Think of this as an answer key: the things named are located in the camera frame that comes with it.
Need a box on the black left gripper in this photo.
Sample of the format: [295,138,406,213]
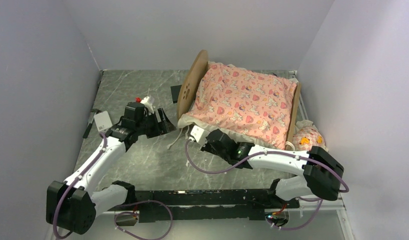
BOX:
[136,107,176,139]

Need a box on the pink unicorn print mattress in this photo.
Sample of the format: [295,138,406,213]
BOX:
[166,60,299,151]

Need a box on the wooden pet bed frame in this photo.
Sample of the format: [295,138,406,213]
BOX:
[175,49,303,143]

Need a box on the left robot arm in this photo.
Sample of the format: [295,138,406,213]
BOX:
[46,100,176,240]

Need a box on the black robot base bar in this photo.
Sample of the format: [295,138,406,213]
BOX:
[102,188,300,224]

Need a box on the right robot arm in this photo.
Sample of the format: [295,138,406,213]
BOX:
[190,126,349,208]

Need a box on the black rectangular box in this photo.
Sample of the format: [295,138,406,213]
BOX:
[170,85,182,104]

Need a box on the white small box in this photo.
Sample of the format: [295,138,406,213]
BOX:
[93,111,113,133]

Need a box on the black marker pen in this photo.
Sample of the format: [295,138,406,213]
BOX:
[82,108,101,139]

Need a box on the pink checkered duck pillow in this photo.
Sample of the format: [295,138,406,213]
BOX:
[291,120,329,152]

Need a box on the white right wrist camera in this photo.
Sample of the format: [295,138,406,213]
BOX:
[188,125,210,146]

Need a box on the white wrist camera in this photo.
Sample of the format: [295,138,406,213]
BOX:
[135,96,155,115]
[188,125,210,146]

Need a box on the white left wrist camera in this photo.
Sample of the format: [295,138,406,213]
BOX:
[135,96,155,115]

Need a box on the aluminium rail at table edge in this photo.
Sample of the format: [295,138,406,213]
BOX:
[288,70,309,120]

